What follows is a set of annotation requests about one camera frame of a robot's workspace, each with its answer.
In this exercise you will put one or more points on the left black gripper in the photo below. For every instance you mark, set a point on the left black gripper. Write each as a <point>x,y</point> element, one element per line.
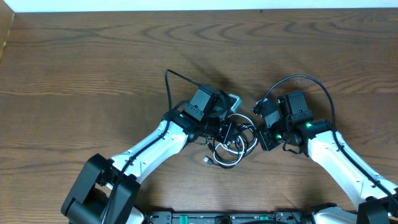
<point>227,132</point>

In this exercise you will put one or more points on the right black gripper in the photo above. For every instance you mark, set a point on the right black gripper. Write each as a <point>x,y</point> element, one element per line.
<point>265,140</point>

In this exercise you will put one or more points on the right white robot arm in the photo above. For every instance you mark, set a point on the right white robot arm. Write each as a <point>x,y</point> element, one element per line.
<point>373,196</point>

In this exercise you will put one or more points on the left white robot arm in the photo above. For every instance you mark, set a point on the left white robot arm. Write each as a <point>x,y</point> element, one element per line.
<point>105,190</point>

